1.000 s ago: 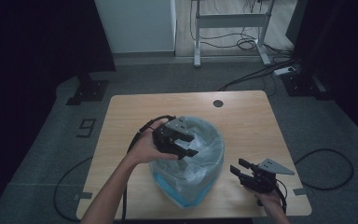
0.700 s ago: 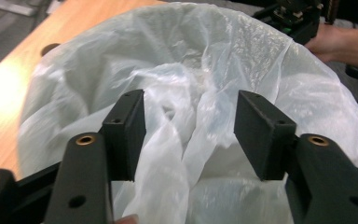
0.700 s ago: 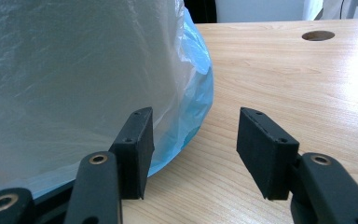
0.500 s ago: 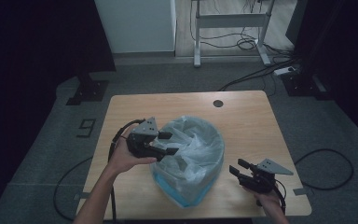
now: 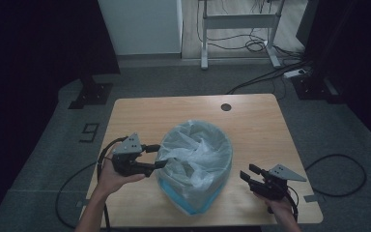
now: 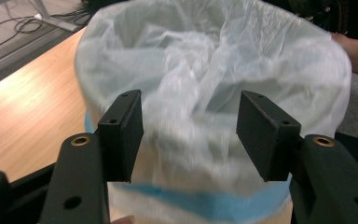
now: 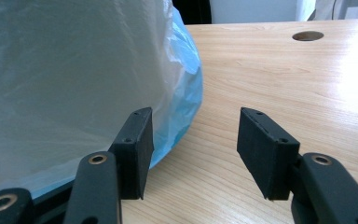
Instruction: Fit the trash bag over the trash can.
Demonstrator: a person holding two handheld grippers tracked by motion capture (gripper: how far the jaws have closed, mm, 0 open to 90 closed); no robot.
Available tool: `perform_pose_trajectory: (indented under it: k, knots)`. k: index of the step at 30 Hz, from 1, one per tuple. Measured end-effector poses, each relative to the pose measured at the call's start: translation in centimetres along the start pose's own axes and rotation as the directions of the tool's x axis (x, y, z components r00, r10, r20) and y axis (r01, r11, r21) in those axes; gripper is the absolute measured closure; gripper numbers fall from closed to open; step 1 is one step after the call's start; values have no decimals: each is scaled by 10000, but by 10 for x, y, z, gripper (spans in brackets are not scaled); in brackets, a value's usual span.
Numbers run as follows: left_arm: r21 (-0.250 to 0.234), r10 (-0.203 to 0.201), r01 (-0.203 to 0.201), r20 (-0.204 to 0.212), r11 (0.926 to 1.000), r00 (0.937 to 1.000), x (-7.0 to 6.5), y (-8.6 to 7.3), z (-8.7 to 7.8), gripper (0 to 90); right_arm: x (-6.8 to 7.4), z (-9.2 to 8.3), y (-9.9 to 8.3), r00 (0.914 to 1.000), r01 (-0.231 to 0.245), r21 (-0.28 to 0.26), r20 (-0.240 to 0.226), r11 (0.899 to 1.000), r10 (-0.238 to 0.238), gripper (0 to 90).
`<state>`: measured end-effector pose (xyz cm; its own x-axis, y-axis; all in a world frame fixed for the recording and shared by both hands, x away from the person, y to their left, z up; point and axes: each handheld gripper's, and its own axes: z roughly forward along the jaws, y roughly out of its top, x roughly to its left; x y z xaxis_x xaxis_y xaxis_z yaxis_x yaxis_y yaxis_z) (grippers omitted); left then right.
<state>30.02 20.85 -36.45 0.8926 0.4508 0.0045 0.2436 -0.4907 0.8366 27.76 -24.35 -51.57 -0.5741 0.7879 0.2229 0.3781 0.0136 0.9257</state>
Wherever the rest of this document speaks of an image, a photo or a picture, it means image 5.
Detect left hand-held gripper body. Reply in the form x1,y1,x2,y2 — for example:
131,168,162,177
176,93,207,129
110,132,149,178

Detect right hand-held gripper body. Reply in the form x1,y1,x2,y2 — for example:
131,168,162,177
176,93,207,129
254,163,308,201

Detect white plastic bag blue strip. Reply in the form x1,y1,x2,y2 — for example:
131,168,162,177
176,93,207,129
154,119,234,217

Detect green plastic bin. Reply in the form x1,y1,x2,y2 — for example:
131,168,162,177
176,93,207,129
156,119,234,217

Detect person's right hand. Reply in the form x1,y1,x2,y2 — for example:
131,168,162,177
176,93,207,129
253,189,299,223

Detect person's left hand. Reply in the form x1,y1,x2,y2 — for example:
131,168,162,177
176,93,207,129
94,154,147,197

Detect black stand base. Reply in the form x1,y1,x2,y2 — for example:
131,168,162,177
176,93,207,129
68,75,114,110
291,75,346,104

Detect white power strip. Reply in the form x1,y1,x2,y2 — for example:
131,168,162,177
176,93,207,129
283,68,308,79

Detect white cabinet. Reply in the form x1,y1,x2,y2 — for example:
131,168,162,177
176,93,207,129
97,0,184,56

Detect dark curtain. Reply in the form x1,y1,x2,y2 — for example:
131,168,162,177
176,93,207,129
296,0,371,153
0,0,121,220

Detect right hand-held gripper cable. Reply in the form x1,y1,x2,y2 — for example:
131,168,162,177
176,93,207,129
284,185,300,223

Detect hand-held gripper cable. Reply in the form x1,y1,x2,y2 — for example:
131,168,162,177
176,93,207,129
55,135,129,230
284,185,300,223

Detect black looped floor cable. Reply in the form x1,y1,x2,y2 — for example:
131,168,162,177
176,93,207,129
303,154,367,198

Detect left hand-held gripper cable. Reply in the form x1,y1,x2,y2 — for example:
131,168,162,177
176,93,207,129
55,135,129,230

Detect black floor cables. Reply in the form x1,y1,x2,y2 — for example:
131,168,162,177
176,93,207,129
225,59,313,96

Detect bundle of cables under desk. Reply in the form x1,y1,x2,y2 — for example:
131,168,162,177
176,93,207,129
195,0,303,62

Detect white metal desk frame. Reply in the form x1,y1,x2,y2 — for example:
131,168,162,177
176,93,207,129
197,0,286,71

